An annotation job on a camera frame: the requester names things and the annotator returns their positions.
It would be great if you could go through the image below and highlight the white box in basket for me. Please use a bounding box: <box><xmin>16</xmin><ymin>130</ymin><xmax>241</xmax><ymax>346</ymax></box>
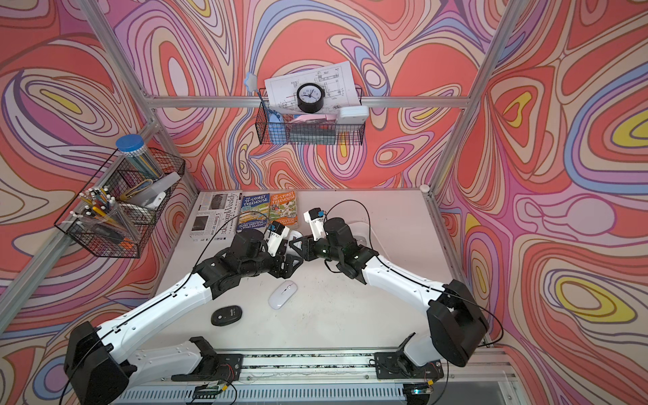
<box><xmin>336</xmin><ymin>106</ymin><xmax>370</xmax><ymax>125</ymax></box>

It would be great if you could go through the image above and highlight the black wire basket back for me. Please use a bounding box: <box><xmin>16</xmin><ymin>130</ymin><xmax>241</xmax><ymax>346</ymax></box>
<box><xmin>255</xmin><ymin>88</ymin><xmax>366</xmax><ymax>146</ymax></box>

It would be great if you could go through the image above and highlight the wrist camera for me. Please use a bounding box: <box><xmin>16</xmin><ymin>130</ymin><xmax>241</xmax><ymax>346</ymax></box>
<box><xmin>267</xmin><ymin>221</ymin><xmax>290</xmax><ymax>257</ymax></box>
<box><xmin>304</xmin><ymin>208</ymin><xmax>326</xmax><ymax>241</ymax></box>

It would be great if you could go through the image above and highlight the white stapler in basket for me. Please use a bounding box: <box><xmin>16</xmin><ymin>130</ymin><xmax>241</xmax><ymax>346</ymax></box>
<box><xmin>125</xmin><ymin>171</ymin><xmax>181</xmax><ymax>209</ymax></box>

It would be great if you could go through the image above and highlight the orange 13-storey treehouse book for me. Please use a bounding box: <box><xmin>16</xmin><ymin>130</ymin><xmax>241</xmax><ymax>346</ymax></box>
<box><xmin>269</xmin><ymin>191</ymin><xmax>299</xmax><ymax>226</ymax></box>

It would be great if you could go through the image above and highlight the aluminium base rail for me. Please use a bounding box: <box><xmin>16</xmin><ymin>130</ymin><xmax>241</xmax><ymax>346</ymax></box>
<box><xmin>117</xmin><ymin>349</ymin><xmax>530</xmax><ymax>404</ymax></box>

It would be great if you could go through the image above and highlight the clear cup with pens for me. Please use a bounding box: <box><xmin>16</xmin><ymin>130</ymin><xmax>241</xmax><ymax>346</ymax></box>
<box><xmin>70</xmin><ymin>187</ymin><xmax>141</xmax><ymax>246</ymax></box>

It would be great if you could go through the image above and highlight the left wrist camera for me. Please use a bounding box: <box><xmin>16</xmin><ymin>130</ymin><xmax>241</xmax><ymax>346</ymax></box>
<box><xmin>267</xmin><ymin>221</ymin><xmax>290</xmax><ymax>257</ymax></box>

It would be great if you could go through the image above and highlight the black round mouse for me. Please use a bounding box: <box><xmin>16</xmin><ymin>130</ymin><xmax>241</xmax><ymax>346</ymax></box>
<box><xmin>210</xmin><ymin>305</ymin><xmax>243</xmax><ymax>327</ymax></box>

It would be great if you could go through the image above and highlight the black wire basket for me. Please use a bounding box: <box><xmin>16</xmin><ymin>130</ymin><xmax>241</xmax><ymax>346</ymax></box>
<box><xmin>55</xmin><ymin>148</ymin><xmax>186</xmax><ymax>258</ymax></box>
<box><xmin>255</xmin><ymin>88</ymin><xmax>366</xmax><ymax>146</ymax></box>

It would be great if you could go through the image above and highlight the black round clock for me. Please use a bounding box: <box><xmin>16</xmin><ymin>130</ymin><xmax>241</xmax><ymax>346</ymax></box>
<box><xmin>296</xmin><ymin>83</ymin><xmax>326</xmax><ymax>114</ymax></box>

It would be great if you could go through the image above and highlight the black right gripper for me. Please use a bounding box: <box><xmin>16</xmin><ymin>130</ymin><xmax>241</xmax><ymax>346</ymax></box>
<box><xmin>289</xmin><ymin>234</ymin><xmax>344</xmax><ymax>262</ymax></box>

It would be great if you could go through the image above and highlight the white mouse on table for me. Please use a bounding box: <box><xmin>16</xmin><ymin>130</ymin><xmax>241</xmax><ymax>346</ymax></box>
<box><xmin>268</xmin><ymin>280</ymin><xmax>298</xmax><ymax>310</ymax></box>

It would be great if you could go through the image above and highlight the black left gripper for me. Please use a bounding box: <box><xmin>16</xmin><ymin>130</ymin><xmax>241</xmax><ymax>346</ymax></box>
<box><xmin>238</xmin><ymin>245</ymin><xmax>304</xmax><ymax>279</ymax></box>

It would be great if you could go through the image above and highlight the black wire basket left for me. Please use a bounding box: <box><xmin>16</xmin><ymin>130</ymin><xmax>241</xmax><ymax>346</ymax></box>
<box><xmin>55</xmin><ymin>148</ymin><xmax>186</xmax><ymax>258</ymax></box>

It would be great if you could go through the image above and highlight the blue 91-storey treehouse book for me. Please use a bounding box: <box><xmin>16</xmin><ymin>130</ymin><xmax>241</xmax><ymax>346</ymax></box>
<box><xmin>237</xmin><ymin>193</ymin><xmax>270</xmax><ymax>232</ymax></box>

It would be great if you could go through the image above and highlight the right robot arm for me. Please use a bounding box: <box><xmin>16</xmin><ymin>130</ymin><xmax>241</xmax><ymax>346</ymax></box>
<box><xmin>288</xmin><ymin>218</ymin><xmax>488</xmax><ymax>381</ymax></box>

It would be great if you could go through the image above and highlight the white paper sheet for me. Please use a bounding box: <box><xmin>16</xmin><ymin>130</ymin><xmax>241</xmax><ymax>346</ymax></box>
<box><xmin>265</xmin><ymin>62</ymin><xmax>360</xmax><ymax>114</ymax></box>

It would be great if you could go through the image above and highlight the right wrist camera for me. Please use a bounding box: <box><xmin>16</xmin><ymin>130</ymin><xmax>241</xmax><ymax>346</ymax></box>
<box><xmin>304</xmin><ymin>208</ymin><xmax>326</xmax><ymax>241</ymax></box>

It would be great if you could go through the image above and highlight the blue lid pencil jar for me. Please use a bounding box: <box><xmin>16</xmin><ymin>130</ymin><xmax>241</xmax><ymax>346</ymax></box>
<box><xmin>116</xmin><ymin>134</ymin><xmax>164</xmax><ymax>181</ymax></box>

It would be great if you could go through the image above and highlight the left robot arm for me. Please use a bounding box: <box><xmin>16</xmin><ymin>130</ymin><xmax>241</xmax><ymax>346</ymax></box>
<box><xmin>63</xmin><ymin>229</ymin><xmax>315</xmax><ymax>404</ymax></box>

